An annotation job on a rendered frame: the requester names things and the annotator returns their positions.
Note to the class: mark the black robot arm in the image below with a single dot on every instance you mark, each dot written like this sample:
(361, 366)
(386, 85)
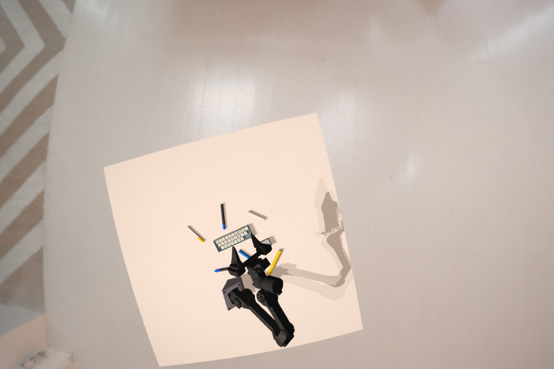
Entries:
(270, 287)

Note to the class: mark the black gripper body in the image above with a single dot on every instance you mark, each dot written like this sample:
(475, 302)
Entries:
(251, 261)

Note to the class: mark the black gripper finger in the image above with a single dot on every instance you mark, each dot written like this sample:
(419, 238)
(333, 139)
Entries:
(235, 259)
(257, 243)

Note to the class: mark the grey keyboard with keys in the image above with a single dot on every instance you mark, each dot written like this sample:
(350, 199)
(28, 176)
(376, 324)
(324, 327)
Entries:
(233, 238)

